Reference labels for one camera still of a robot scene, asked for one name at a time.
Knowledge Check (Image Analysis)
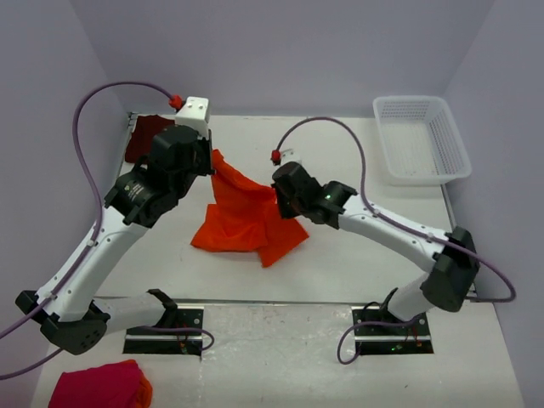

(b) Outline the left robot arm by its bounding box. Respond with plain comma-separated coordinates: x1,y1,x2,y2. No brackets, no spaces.
15,124,214,355

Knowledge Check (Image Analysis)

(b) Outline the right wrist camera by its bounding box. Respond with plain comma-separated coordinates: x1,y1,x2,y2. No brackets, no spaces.
280,149,302,165

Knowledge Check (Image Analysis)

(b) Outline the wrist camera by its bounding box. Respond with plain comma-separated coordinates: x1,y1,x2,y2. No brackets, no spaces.
280,149,302,165
174,97,210,140

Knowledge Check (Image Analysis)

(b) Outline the orange t-shirt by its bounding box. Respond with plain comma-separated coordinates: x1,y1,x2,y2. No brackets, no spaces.
133,373,153,408
190,149,309,268

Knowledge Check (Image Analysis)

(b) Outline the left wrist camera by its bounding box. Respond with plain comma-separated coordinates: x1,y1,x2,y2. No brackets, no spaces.
174,97,210,140

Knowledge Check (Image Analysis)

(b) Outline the orange t-shirt in pile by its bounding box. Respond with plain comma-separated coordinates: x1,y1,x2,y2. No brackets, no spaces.
133,373,153,408

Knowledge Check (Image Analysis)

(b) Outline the magenta t-shirt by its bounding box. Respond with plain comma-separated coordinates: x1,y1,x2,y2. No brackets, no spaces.
48,360,143,408

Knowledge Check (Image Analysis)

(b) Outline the white plastic basket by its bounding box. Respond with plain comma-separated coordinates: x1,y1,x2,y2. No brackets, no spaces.
373,95,472,186

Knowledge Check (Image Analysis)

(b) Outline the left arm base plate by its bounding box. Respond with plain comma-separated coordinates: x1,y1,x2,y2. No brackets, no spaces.
122,289,205,357

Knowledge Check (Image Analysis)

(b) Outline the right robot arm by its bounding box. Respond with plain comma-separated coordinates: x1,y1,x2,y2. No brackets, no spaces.
272,161,479,334

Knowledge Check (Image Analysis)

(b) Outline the folded dark red t-shirt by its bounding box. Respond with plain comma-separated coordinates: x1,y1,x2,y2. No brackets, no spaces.
124,115,174,164

